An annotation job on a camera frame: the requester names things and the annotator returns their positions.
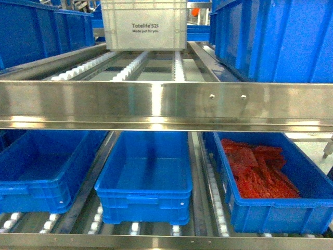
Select red parts in bin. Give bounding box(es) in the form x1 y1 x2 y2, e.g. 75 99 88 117
221 139 301 199

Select blue bin lower middle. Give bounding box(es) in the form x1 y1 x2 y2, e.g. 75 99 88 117
94 131 193 226

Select stainless steel flow rack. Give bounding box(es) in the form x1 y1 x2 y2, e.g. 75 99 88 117
1 42 332 249

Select grey Totelife crate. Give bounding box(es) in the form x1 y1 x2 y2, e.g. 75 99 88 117
101 0 187 51

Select large blue bin upper right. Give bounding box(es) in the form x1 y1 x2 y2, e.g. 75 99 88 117
211 1 332 83

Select large blue bin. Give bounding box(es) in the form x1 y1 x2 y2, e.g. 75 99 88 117
1 1 95 69
211 1 332 83

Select blue bin lower left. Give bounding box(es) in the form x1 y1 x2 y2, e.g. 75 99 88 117
1 130 107 214

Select large blue bin upper left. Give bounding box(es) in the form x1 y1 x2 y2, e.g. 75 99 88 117
1 1 95 69

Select blue bin lower right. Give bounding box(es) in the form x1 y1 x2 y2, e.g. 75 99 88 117
203 132 332 234

